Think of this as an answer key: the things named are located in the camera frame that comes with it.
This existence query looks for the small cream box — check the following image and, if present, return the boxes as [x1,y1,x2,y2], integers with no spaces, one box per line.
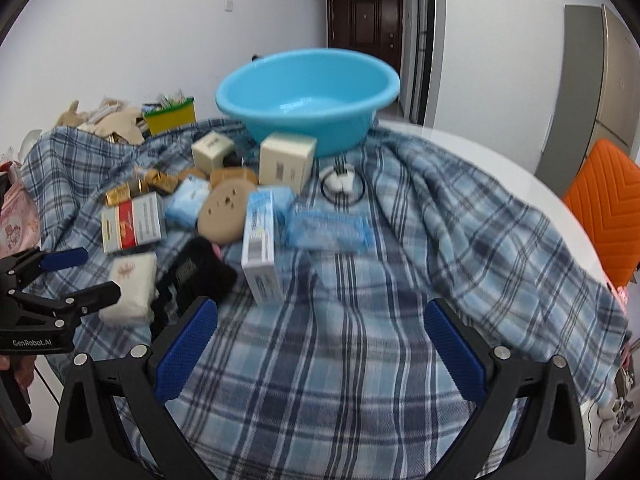
[191,130,236,171]

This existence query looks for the beige plush rabbit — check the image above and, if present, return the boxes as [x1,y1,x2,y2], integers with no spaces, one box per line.
[57,100,88,126]

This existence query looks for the cartoon printed bag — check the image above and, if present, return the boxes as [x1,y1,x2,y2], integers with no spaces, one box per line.
[585,340,640,456]

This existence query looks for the dark brown door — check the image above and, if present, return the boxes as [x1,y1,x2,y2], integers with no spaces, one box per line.
[326,0,405,73]

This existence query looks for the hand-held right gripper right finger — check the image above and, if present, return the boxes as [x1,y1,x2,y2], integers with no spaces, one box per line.
[422,298,587,480]

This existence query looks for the blue plaid cloth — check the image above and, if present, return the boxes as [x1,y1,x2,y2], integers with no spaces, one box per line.
[20,119,632,480]

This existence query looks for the gold refrigerator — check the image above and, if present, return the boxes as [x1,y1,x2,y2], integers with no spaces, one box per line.
[532,4,640,181]

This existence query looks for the white tissue pack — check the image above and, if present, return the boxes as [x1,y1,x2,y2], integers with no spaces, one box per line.
[98,252,158,323]

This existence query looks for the blue wet wipes packet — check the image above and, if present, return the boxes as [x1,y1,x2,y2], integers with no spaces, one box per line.
[285,208,375,252]

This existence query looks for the yellow bin green rim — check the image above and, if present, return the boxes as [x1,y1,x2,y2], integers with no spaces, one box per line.
[142,97,196,137]

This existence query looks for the black framed sliding door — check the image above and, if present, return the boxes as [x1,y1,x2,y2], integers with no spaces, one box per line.
[410,0,436,126]

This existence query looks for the person's left hand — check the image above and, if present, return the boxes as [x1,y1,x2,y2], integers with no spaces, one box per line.
[0,355,35,392]

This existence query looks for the orange chair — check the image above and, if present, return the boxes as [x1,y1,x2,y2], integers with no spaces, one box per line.
[562,138,640,288]

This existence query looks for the pile of small packets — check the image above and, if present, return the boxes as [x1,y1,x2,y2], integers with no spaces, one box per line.
[142,89,193,111]

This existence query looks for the round beige puff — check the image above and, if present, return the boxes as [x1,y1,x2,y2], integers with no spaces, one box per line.
[197,180,258,245]

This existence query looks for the red and white box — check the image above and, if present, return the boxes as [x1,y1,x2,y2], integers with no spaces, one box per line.
[101,192,167,254]

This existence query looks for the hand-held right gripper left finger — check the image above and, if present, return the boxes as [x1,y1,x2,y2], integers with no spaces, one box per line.
[51,296,221,480]

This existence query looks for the black hair tie white plush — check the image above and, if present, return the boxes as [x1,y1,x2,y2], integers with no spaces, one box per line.
[320,165,368,205]

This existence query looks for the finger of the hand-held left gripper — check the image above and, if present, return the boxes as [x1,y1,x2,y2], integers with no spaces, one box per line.
[0,246,90,286]
[10,281,122,320]

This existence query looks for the gold wrapped candy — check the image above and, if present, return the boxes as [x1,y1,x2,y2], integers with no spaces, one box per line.
[105,183,151,207]
[145,170,180,196]

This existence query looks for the blue plastic basin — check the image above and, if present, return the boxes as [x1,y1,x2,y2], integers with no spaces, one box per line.
[215,48,402,158]

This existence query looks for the white and blue barcode box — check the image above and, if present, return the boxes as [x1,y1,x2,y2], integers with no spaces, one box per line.
[241,190,283,305]

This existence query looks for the black plush headband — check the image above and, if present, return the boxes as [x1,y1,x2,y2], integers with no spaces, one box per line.
[150,236,238,341]

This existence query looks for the large cream box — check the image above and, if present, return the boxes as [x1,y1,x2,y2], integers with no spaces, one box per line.
[258,132,318,195]

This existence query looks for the small blue packet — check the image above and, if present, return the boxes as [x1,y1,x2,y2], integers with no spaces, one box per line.
[164,178,211,231]

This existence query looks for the pink printed bag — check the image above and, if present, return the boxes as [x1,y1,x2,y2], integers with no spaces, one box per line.
[0,160,41,261]

